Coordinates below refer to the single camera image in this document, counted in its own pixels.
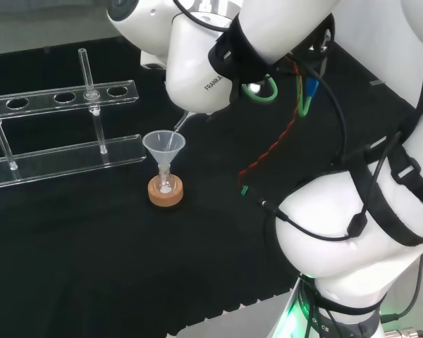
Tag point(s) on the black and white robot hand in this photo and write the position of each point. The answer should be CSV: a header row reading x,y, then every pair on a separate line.
x,y
153,60

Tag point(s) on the clear plastic funnel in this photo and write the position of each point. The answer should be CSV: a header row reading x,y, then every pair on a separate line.
x,y
164,146

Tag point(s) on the small round-bottom glass flask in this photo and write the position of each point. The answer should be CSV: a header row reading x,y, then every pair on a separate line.
x,y
165,186

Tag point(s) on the clear acrylic funnel stand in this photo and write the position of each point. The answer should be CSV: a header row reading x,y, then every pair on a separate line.
x,y
67,158

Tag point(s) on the black cloth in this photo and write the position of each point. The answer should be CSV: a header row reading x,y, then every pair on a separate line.
x,y
74,264

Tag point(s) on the grey tape strip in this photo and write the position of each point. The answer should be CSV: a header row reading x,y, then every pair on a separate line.
x,y
376,83

